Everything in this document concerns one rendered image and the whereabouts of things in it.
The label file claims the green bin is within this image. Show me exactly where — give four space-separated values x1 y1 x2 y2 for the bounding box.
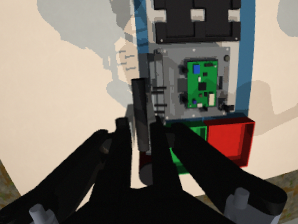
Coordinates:
164 121 207 175

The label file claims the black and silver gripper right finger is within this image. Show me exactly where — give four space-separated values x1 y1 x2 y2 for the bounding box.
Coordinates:
147 102 288 224

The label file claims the red open-top bin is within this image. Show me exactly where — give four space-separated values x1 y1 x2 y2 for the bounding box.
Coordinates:
204 117 255 168

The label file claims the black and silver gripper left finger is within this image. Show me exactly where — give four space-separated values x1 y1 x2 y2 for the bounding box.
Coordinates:
0 104 136 224

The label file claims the green circuit board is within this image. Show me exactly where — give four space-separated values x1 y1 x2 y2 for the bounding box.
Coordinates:
187 61 217 108

